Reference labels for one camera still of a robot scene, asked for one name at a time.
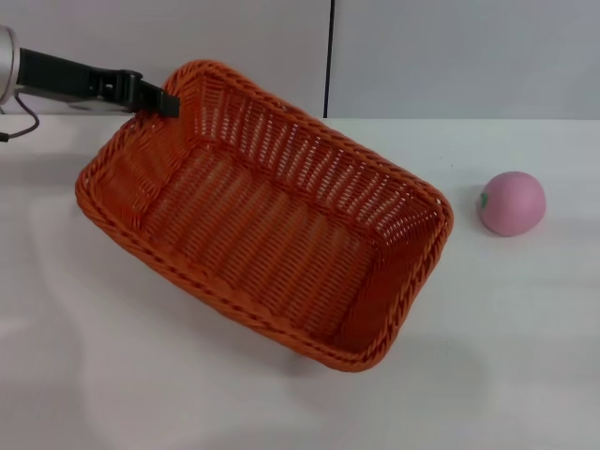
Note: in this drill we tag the pink peach toy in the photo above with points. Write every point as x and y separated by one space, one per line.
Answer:
513 204

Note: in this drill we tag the orange woven rectangular basket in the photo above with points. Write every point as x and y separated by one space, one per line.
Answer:
262 225

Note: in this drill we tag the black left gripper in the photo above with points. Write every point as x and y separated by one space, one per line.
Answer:
70 82

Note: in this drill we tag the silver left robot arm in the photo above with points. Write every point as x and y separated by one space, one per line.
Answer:
7 61

